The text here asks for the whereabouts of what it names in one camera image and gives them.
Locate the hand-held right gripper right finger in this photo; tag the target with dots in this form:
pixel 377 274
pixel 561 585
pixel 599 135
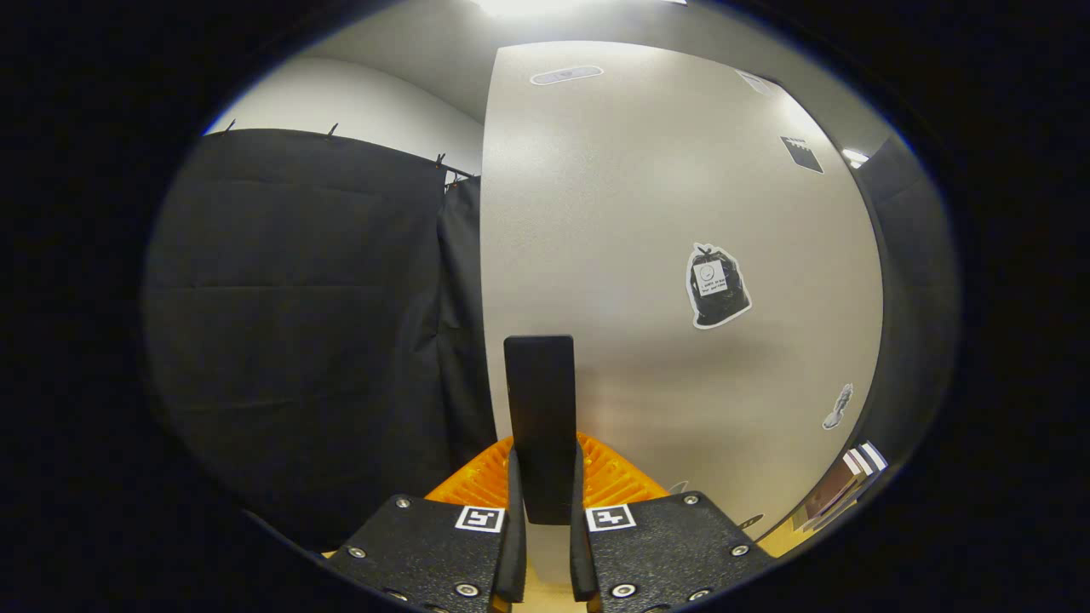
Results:
pixel 582 553

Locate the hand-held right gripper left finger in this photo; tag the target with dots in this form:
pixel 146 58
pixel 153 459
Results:
pixel 511 553

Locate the light grey cabinet door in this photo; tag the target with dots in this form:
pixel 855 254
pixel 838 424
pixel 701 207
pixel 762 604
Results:
pixel 613 213

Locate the white book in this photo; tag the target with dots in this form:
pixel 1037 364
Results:
pixel 856 477

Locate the blue grey book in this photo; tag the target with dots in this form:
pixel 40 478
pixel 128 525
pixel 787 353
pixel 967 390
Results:
pixel 873 458

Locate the long ceiling light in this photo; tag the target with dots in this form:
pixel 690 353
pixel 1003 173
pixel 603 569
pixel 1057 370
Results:
pixel 545 5

